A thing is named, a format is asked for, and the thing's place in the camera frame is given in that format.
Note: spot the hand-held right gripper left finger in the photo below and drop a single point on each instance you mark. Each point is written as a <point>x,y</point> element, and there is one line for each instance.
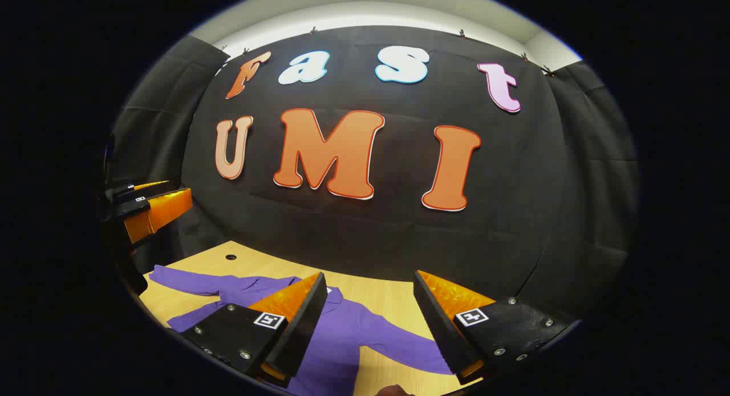
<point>302,327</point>

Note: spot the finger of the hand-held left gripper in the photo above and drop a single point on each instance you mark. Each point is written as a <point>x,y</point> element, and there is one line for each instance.
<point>159,210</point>
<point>122,190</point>

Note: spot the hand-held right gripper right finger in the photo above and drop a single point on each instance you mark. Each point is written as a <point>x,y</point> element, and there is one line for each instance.
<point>442,327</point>

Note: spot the purple button shirt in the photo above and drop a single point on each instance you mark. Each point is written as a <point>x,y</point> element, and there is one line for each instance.
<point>353,339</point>

